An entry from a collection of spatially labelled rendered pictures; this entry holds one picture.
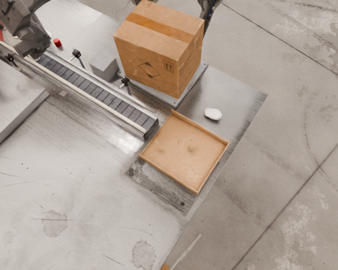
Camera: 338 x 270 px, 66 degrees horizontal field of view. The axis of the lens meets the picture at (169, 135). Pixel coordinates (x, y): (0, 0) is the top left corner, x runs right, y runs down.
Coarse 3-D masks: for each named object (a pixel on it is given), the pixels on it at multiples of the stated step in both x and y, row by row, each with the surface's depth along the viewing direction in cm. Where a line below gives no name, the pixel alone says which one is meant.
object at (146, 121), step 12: (48, 60) 133; (60, 72) 130; (72, 72) 129; (72, 84) 126; (84, 84) 126; (84, 96) 125; (96, 96) 122; (108, 96) 122; (120, 108) 119; (132, 108) 119; (132, 120) 116; (144, 120) 116; (156, 120) 116
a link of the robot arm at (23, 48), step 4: (28, 40) 108; (32, 40) 108; (48, 40) 107; (16, 44) 108; (20, 44) 106; (24, 44) 107; (28, 44) 108; (32, 44) 108; (36, 44) 109; (44, 44) 107; (48, 44) 109; (16, 48) 108; (20, 48) 106; (24, 48) 107; (28, 48) 108; (32, 48) 110; (20, 52) 108; (24, 52) 109; (28, 52) 110; (20, 56) 112; (24, 56) 110
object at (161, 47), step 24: (144, 0) 114; (144, 24) 108; (168, 24) 107; (192, 24) 107; (120, 48) 111; (144, 48) 103; (168, 48) 102; (192, 48) 108; (144, 72) 118; (168, 72) 108; (192, 72) 125
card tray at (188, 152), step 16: (176, 112) 118; (160, 128) 119; (176, 128) 119; (192, 128) 118; (160, 144) 116; (176, 144) 115; (192, 144) 115; (208, 144) 115; (224, 144) 114; (144, 160) 113; (160, 160) 113; (176, 160) 112; (192, 160) 112; (208, 160) 112; (176, 176) 109; (192, 176) 109; (208, 176) 106
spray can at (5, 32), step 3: (3, 30) 121; (6, 30) 122; (3, 33) 123; (6, 33) 123; (9, 33) 124; (6, 36) 125; (9, 36) 125; (9, 39) 126; (12, 39) 127; (12, 42) 128; (15, 42) 129; (12, 45) 130
